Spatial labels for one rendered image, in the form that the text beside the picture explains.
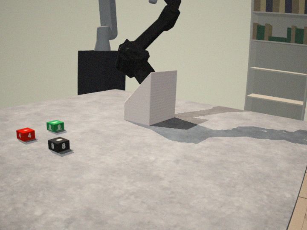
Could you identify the red block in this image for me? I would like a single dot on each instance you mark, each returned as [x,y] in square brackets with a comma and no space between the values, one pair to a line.
[25,134]

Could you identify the green block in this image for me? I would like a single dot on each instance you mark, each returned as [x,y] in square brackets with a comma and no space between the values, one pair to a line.
[55,125]

